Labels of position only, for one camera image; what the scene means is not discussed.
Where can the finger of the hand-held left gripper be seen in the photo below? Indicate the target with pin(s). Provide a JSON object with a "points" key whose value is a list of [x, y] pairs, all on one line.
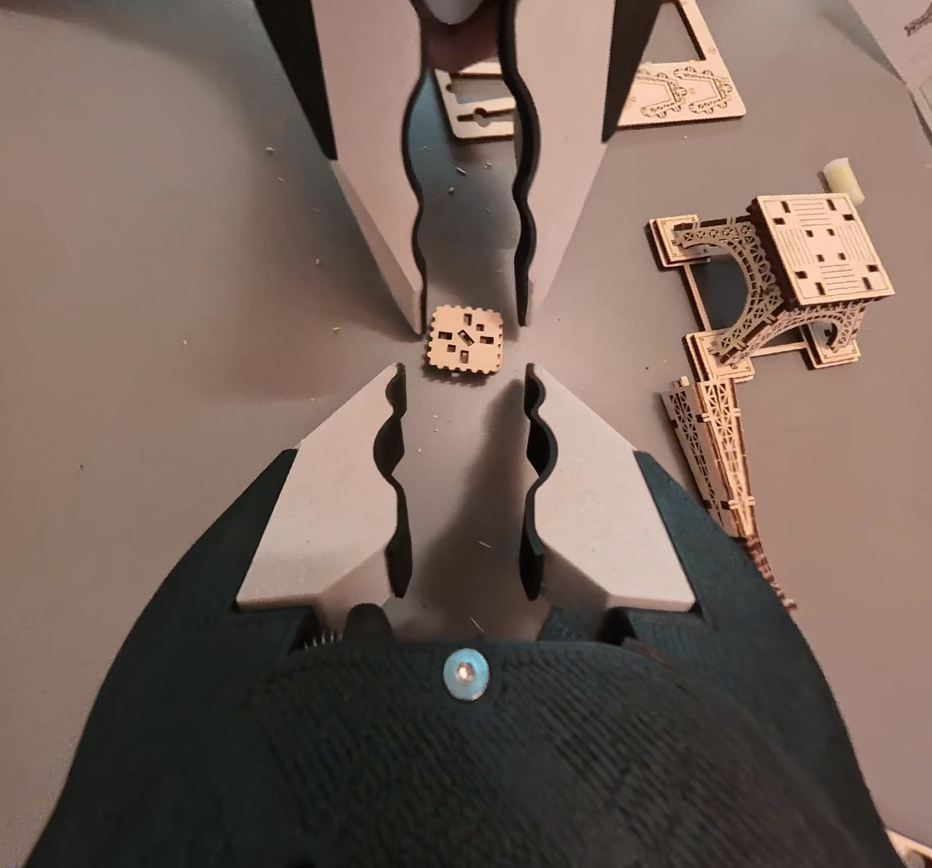
{"points": [[568, 81], [364, 81]]}

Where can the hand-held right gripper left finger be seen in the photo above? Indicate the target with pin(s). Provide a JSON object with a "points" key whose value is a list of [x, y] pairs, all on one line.
{"points": [[327, 518]]}

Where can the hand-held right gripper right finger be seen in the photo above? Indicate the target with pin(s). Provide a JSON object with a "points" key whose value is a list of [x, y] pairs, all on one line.
{"points": [[604, 526]]}

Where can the wooden tower model spire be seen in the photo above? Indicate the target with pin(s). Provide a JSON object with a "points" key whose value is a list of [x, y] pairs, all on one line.
{"points": [[717, 438]]}

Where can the small toothed wooden square plate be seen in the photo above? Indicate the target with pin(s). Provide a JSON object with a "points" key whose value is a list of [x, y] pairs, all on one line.
{"points": [[444, 362]]}

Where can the grey desk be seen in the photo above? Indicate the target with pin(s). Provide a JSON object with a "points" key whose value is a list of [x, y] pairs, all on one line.
{"points": [[145, 300]]}

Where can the person's left hand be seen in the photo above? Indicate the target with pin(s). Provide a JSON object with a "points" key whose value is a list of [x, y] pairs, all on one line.
{"points": [[466, 45]]}

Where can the laser-cut wooden parts sheet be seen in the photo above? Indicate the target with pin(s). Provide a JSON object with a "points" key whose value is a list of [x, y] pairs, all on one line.
{"points": [[717, 114]]}

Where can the white wax cylinder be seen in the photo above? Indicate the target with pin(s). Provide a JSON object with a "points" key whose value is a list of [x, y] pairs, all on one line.
{"points": [[843, 180]]}

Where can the paper assembly instruction sheet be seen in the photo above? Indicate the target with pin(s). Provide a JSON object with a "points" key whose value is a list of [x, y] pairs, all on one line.
{"points": [[906, 45]]}

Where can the wooden tower model base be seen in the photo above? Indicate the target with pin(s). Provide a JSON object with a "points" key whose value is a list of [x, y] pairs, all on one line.
{"points": [[855, 278]]}

